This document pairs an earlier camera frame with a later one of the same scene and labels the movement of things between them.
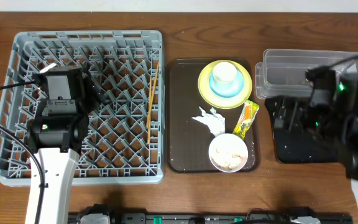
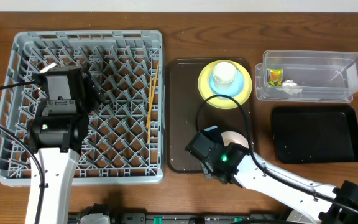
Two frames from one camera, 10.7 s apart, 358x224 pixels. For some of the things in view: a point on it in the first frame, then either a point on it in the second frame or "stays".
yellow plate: (222, 102) stays
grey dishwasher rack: (125, 135) stays
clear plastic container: (282, 72) stays
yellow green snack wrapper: (249, 111) → (275, 76)
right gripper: (297, 122) → (207, 172)
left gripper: (89, 94) stays
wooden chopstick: (152, 94) stays
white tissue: (215, 121) → (290, 87)
